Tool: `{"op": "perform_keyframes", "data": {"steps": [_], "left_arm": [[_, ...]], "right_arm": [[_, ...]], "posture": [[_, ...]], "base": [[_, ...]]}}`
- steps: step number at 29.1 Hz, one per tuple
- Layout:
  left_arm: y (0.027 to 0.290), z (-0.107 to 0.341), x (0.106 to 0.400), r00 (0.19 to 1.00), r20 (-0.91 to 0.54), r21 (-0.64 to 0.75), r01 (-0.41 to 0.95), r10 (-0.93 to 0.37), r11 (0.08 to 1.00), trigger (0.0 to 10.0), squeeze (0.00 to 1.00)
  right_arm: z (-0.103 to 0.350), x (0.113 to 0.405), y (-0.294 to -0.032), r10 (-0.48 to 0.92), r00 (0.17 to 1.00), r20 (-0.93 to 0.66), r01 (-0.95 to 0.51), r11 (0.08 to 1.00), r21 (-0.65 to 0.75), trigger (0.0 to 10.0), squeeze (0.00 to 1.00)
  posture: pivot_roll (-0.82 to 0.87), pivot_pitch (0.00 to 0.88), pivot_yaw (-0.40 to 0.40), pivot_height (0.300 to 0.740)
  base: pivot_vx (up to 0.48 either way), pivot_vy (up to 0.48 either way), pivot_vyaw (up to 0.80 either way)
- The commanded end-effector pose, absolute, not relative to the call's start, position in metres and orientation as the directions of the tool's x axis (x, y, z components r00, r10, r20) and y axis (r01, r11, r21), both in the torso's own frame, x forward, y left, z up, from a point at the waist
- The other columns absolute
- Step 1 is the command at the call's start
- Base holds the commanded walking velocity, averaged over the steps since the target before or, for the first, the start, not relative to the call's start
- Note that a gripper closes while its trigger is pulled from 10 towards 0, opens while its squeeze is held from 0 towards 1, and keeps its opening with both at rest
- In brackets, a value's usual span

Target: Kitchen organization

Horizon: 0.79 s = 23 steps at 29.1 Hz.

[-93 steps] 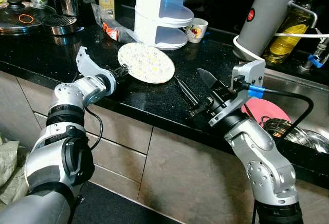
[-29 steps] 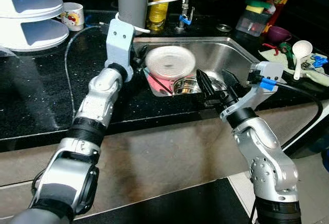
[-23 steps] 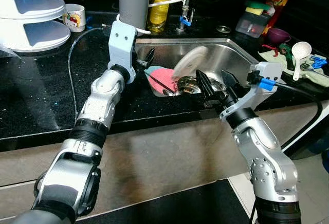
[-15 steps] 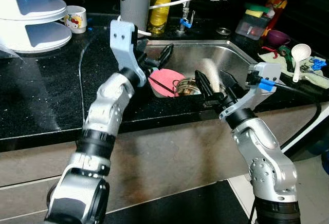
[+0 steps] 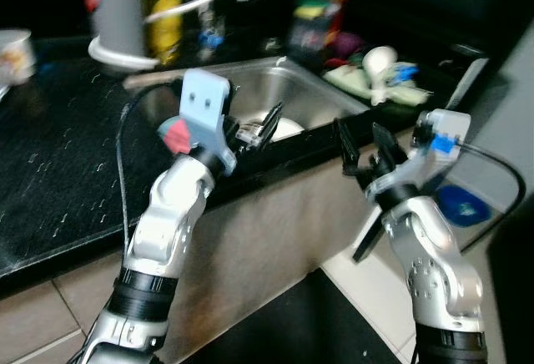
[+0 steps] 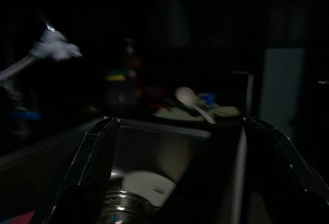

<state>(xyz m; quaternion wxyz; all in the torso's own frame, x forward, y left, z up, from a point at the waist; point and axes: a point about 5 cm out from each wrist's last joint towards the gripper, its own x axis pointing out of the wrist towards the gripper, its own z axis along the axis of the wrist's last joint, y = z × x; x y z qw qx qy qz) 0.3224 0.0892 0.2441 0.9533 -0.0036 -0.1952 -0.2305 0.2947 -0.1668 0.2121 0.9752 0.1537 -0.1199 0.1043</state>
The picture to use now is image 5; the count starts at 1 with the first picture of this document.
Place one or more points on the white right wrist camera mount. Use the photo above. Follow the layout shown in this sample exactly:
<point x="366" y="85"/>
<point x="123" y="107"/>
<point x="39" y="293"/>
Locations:
<point x="442" y="130"/>

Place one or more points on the yellow dish soap bottle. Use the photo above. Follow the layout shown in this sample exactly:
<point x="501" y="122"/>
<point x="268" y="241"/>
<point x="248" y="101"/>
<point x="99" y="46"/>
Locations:
<point x="165" y="22"/>

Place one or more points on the small steel bowl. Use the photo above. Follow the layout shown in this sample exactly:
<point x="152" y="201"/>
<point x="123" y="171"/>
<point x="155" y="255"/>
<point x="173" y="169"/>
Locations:
<point x="288" y="128"/>

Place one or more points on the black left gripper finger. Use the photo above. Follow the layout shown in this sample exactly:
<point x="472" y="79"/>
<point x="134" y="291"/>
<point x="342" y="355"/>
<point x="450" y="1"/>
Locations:
<point x="276" y="126"/>
<point x="263" y="126"/>

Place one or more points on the teal plate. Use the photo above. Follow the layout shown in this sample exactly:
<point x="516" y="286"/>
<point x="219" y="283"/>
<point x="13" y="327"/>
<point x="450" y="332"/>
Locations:
<point x="167" y="122"/>

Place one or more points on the grey counter cabinet front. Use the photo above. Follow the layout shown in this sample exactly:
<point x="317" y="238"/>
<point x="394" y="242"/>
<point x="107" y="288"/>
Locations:
<point x="275" y="230"/>

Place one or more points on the pink plate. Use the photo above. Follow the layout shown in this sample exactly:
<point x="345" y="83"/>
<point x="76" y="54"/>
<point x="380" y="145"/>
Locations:
<point x="178" y="139"/>

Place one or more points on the pale green cloth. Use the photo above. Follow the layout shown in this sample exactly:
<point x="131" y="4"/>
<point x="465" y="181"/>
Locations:
<point x="413" y="95"/>

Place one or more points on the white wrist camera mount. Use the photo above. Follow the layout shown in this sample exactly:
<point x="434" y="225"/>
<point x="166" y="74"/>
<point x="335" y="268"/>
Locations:
<point x="442" y="130"/>
<point x="204" y="97"/>

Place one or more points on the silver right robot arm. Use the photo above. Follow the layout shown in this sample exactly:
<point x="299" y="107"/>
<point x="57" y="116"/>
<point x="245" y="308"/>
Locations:
<point x="434" y="272"/>

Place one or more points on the purple cup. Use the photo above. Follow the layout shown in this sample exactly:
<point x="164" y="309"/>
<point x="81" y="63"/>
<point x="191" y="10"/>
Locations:
<point x="346" y="45"/>

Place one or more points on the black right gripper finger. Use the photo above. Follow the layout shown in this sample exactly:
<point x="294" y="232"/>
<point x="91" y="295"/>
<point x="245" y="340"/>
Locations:
<point x="347" y="145"/>
<point x="385" y="149"/>

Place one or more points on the clear plastic sponge container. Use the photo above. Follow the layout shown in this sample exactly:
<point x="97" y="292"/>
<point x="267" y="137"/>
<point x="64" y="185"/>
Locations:
<point x="309" y="34"/>

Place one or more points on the grey cylindrical flask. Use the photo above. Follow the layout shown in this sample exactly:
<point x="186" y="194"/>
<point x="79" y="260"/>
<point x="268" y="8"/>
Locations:
<point x="113" y="5"/>

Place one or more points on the steel faucet with blue clip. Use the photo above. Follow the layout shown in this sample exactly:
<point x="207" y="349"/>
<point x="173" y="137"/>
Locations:
<point x="210" y="38"/>

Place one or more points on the white printed mug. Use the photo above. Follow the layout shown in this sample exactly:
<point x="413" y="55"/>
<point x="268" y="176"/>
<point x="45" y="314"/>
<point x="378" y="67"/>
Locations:
<point x="15" y="55"/>

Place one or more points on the stainless steel sink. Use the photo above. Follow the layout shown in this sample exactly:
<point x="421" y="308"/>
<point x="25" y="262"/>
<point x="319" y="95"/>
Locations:
<point x="309" y="88"/>

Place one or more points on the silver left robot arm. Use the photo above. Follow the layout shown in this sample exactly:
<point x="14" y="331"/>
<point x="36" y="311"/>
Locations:
<point x="163" y="222"/>

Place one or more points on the black floor mat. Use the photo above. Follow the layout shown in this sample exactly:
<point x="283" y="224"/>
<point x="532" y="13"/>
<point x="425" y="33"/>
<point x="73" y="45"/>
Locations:
<point x="292" y="331"/>

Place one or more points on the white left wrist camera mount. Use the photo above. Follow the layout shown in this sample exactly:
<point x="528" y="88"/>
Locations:
<point x="204" y="97"/>

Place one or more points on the blue plastic basin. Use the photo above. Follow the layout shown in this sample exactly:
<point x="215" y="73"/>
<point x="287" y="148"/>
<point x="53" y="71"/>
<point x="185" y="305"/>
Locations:
<point x="467" y="207"/>

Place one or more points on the small blue plastic item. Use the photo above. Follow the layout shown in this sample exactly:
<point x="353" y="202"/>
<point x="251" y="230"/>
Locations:
<point x="405" y="72"/>

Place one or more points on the white rice spoon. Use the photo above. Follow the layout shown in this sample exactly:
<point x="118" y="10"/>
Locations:
<point x="380" y="59"/>

